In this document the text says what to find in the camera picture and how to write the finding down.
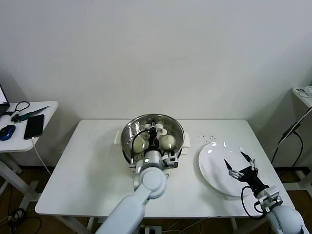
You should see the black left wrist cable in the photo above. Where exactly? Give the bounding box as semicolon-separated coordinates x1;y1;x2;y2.
130;130;152;168

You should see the green flat tool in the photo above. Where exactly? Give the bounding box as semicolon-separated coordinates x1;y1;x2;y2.
11;105;51;122

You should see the white round plate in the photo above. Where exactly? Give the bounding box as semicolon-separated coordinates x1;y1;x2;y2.
197;142;260;197

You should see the white steamed baozi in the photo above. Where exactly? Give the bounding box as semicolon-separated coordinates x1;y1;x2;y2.
161;135;176;150
133;138;147;153

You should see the white charging cable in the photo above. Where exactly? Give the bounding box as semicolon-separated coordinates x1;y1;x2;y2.
31;137;52;175

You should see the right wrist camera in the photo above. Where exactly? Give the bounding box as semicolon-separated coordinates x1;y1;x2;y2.
255;185;283;210

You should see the black smartphone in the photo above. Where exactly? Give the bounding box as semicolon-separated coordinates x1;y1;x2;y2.
23;114;45;140

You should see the blue computer mouse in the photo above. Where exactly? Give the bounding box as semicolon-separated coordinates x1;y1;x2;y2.
0;124;16;141

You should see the floor power strip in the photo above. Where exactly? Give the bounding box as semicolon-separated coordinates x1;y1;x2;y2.
140;225;161;234

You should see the black looped cord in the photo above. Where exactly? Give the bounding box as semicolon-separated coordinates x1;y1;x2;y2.
6;101;30;115

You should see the black laptop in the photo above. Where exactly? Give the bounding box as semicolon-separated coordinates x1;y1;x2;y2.
0;82;11;117

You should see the round glass pot lid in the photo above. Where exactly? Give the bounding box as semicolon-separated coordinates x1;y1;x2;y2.
121;112;185;169

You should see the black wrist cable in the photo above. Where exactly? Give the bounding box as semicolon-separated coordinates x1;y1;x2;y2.
130;130;152;168
241;186;268;220

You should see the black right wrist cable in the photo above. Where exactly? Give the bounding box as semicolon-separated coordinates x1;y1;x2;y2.
241;186;268;220

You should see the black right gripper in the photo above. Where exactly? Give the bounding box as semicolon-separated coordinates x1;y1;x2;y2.
224;152;270;197

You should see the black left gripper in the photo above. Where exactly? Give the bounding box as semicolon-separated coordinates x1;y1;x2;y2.
145;124;163;150

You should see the black floor cable bundle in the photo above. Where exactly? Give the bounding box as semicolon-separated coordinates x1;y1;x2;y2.
7;207;42;234

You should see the stainless steel steamer basket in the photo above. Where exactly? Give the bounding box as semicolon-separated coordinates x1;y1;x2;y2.
114;113;191;166

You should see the white power strip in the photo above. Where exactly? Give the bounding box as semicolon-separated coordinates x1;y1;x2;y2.
296;87;312;98

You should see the white side table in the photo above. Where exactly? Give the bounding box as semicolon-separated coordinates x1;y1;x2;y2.
0;101;59;208

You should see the white hanging cable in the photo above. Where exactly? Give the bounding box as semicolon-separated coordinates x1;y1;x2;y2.
273;107;312;152

